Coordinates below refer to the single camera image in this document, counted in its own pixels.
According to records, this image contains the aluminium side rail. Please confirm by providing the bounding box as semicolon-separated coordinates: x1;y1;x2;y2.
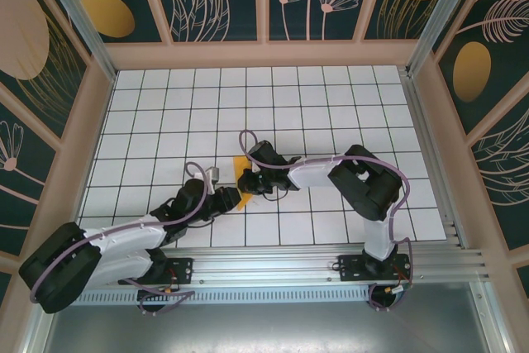
398;66;470;250

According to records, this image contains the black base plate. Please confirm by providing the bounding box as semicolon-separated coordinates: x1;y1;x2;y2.
118;256;195;286
337;253;414;282

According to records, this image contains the orange square paper sheet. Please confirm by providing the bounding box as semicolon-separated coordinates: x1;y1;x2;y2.
232;155;255;210

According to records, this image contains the slotted grey cable duct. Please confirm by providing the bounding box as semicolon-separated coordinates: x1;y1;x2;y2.
57;285;373;307

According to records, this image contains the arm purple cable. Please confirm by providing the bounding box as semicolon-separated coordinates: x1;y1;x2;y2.
239;129;414;312
31;161;216;316

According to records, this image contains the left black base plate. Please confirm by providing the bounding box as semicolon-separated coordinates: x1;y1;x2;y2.
118;256;195;286

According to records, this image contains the aluminium frame post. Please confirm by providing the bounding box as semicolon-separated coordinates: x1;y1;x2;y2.
32;0;117;82
405;0;497;78

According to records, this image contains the grey metal sheet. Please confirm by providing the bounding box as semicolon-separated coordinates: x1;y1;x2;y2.
41;302;493;353

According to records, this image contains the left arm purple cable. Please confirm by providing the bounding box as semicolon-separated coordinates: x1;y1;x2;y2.
31;161;216;316

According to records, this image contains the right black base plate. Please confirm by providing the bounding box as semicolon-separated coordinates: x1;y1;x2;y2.
337;253;414;282

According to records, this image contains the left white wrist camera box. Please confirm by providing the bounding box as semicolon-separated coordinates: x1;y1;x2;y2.
204;165;221;195

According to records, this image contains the aluminium frame profile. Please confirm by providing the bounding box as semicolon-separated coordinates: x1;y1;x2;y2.
18;289;59;353
470;280;512;353

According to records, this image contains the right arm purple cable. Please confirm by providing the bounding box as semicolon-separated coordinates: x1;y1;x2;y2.
239;129;414;312

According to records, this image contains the long aluminium mounting rail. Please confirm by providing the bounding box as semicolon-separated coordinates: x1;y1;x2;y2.
39;245;495;288

